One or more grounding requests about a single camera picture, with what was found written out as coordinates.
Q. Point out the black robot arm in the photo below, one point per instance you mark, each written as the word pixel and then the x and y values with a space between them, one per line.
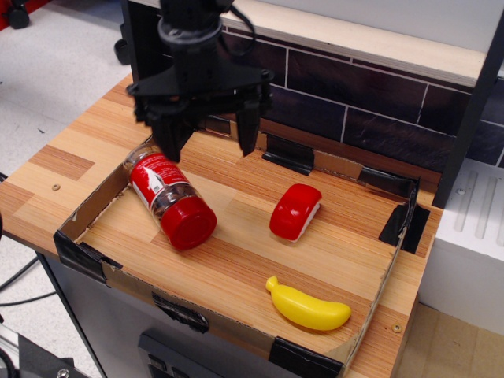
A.
pixel 193 15

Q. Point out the taped cardboard fence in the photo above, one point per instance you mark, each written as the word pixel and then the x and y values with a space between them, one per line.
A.
pixel 131 291

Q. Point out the black caster wheel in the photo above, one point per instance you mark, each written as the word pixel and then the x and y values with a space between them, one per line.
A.
pixel 120 48

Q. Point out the black metal bracket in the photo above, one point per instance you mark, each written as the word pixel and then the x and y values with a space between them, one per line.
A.
pixel 20 357

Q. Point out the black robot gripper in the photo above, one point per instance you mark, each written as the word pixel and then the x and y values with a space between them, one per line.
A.
pixel 200 82

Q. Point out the dark brick backsplash panel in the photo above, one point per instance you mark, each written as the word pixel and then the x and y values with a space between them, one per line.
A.
pixel 393 96

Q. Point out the red-capped spice bottle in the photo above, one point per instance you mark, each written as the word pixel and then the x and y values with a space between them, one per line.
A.
pixel 177 207

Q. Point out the white grooved block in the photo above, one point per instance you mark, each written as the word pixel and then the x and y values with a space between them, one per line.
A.
pixel 464 273

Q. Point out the black shelf post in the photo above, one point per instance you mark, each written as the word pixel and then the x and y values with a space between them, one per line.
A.
pixel 481 92

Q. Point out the red toy sushi piece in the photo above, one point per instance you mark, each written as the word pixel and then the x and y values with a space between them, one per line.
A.
pixel 294 211

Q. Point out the yellow toy banana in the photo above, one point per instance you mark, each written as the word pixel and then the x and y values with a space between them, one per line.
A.
pixel 305 310

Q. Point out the black wheel red frame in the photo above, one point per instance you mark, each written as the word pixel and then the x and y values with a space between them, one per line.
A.
pixel 16 14

